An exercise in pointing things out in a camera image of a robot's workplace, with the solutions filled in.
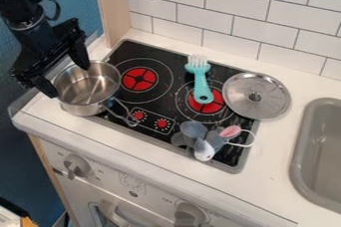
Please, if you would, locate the toy stove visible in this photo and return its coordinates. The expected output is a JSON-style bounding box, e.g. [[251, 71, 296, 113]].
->
[[92, 39, 261, 175]]

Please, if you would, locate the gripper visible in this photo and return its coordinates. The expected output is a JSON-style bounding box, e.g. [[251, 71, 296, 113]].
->
[[9, 17, 93, 100]]

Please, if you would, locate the toy sink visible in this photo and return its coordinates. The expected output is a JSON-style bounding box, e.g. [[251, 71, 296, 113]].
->
[[288, 97, 341, 215]]

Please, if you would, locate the silver lid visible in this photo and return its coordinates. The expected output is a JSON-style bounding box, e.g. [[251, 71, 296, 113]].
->
[[220, 72, 293, 121]]

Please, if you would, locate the grey plush mouse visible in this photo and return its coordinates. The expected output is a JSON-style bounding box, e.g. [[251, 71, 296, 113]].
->
[[170, 119, 257, 162]]

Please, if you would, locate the teal brush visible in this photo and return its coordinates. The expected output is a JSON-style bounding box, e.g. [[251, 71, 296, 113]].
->
[[183, 54, 215, 105]]

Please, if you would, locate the silver pot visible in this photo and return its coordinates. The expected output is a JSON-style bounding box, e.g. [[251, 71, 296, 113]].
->
[[52, 59, 141, 127]]

